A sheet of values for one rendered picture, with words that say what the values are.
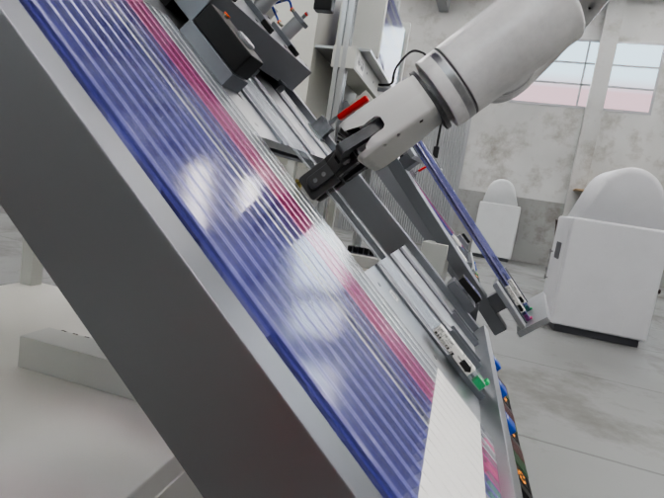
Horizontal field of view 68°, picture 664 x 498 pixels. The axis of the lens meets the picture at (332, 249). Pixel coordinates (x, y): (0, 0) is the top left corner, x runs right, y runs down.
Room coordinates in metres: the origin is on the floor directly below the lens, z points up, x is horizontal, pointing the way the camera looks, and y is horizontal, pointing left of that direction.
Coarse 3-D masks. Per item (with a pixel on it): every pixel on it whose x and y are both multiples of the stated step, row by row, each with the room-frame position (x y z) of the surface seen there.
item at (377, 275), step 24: (408, 264) 0.75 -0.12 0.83; (384, 288) 0.52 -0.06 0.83; (432, 288) 0.78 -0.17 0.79; (408, 312) 0.54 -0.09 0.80; (456, 312) 0.77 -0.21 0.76; (432, 336) 0.54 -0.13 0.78; (456, 336) 0.64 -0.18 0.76; (432, 360) 0.48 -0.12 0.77; (480, 360) 0.66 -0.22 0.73; (456, 384) 0.49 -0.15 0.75
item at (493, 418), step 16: (480, 336) 0.77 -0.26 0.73; (480, 352) 0.69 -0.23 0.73; (480, 368) 0.63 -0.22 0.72; (496, 384) 0.55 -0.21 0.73; (480, 400) 0.52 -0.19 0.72; (496, 400) 0.50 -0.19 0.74; (480, 416) 0.49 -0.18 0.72; (496, 416) 0.46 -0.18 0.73; (496, 432) 0.43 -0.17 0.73; (496, 448) 0.40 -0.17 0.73; (512, 448) 0.41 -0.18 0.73; (512, 464) 0.37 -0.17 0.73; (512, 480) 0.34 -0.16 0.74; (512, 496) 0.32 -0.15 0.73
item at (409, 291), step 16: (256, 96) 0.62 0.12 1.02; (272, 112) 0.61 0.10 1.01; (288, 128) 0.60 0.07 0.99; (304, 160) 0.59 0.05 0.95; (336, 192) 0.58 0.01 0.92; (352, 208) 0.58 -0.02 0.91; (352, 224) 0.57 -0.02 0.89; (368, 240) 0.56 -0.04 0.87; (384, 256) 0.55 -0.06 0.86; (400, 272) 0.56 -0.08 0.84; (400, 288) 0.55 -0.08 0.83; (416, 304) 0.54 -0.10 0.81; (432, 320) 0.53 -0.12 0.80; (480, 384) 0.51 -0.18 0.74
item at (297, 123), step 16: (144, 0) 0.52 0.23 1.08; (176, 16) 0.60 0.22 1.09; (256, 80) 0.74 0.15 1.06; (240, 96) 0.58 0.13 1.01; (272, 96) 0.77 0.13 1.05; (288, 96) 0.91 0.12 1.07; (256, 112) 0.60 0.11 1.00; (288, 112) 0.79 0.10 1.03; (256, 128) 0.54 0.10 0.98; (272, 128) 0.60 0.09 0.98; (304, 128) 0.82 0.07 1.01; (272, 144) 0.57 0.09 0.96; (288, 144) 0.61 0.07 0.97; (304, 144) 0.70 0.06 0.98; (320, 144) 0.83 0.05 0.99; (320, 160) 0.77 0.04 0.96
